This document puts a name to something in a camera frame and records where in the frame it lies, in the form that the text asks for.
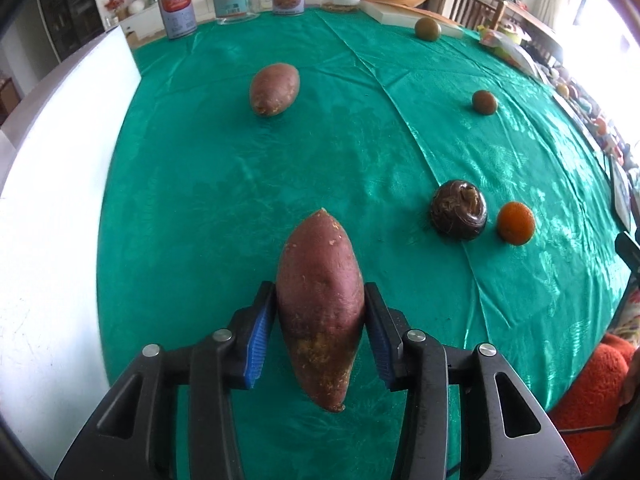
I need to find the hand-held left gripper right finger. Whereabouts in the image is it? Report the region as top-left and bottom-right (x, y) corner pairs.
(364, 282), (583, 480)

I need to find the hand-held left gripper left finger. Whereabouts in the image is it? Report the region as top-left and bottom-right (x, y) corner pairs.
(54, 281), (278, 480)

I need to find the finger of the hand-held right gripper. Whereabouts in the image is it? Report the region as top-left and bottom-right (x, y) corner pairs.
(615, 231), (640, 276)

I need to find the long pointed sweet potato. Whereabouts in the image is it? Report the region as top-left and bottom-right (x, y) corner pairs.
(276, 208), (367, 413)

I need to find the small orange tangerine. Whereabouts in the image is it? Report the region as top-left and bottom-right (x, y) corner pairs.
(496, 201), (536, 246)

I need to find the dark brown water chestnut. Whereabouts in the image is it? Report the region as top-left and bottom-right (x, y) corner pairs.
(430, 179), (488, 239)

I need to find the small reddish brown fruit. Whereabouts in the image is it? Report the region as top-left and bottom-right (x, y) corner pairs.
(472, 90), (498, 117)

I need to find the white foam box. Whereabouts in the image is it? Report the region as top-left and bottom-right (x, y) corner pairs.
(0, 25), (143, 471)

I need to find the oval sweet potato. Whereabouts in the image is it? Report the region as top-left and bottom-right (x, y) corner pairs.
(249, 62), (302, 118)

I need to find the olive brown round pear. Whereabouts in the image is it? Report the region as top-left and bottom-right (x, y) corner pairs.
(414, 17), (442, 43)

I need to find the black smartphone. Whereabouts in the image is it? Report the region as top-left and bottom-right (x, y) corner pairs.
(607, 157), (633, 228)

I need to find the pile of assorted small items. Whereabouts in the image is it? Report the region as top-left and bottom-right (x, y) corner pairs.
(545, 65), (640, 171)

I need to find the red fuzzy clothing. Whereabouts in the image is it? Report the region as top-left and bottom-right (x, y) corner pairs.
(550, 332), (640, 461)

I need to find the flat grey tablet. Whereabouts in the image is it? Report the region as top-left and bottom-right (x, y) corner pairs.
(552, 91), (601, 151)

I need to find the green tablecloth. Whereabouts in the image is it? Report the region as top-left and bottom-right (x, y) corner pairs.
(97, 7), (633, 480)

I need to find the white plastic bag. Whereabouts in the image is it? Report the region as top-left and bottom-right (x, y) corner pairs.
(477, 27), (538, 73)

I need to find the wooden slatted chair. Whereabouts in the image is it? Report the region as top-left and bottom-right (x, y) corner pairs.
(442, 0), (506, 31)

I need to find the white foam slab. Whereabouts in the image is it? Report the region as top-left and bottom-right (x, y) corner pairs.
(361, 0), (465, 38)

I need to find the white television cabinet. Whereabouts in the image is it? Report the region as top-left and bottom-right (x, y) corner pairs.
(120, 0), (326, 41)

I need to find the dark glass cabinet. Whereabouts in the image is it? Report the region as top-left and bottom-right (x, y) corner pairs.
(37, 0), (106, 61)

